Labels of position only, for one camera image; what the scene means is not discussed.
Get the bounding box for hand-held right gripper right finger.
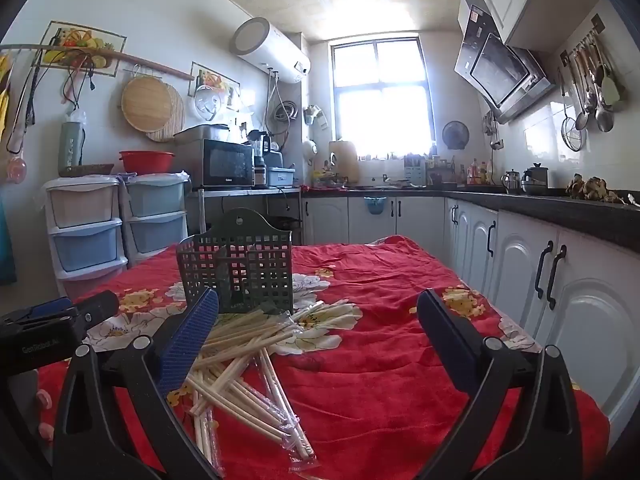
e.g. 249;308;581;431
415;288;596;480

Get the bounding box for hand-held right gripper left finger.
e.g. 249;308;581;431
52;287;226;480

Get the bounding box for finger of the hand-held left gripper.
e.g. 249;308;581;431
72;290;121;333
2;296;74;324

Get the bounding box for pile of chopsticks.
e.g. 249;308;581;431
185;300;353;478

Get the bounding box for black mesh utensil basket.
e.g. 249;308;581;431
176;208;294;317

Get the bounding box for row of hanging kitchen utensils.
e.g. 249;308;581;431
557;15;626;133

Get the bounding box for drawer tower with beige drawer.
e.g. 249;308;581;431
44;176;128;301

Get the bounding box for red floral blanket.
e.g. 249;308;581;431
37;235;611;480

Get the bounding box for drawer tower with teal drawer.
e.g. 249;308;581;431
120;172;190;268

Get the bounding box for dark wicker basket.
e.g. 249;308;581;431
59;162;115;178

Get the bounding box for white base cabinets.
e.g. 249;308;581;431
301;195;640;416

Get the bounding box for red plastic basin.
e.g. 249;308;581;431
118;150;175;175

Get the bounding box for group of condiment bottles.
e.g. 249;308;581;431
465;157;496;186

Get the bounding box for pale green tall flask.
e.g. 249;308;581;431
58;120;86;173

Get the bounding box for steel shelf table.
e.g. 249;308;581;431
186;185;303;246

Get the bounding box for black lidded pot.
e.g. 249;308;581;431
521;162;551;196

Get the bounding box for black microwave oven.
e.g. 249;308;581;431
176;138;255;190

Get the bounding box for blue-grey plastic box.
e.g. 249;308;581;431
265;164;296;187

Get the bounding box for wooden cutting board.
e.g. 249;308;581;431
328;141;360;183

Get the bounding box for steel rectangular container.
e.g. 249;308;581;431
173;124;232;142

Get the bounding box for round woven straw tray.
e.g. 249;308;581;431
147;82;186;143

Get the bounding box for ginger roots pile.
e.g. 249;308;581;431
566;174;626;204

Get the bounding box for yellow hanging item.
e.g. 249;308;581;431
0;52;12;143

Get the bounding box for round bamboo tray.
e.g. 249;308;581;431
121;74;173;133

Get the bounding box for white round hanging lid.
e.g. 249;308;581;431
195;85;223;122

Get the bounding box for kitchen window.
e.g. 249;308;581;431
329;37;435;143

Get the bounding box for long wooden rolling pin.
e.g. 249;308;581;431
0;44;195;82

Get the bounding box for black range hood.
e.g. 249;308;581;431
454;0;557;125

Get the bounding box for white water heater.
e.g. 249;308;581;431
232;16;312;83

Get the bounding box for round grey wall fan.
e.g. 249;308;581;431
442;120;470;150

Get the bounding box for hanging black cables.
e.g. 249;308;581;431
62;55;98;111

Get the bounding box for wire mesh strainer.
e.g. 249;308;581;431
560;67;586;152

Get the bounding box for coiled grey hose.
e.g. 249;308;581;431
267;101;301;136

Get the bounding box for small fruit wall poster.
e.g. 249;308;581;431
188;61;241;111

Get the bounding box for large fruit wall poster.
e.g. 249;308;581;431
39;21;126;77

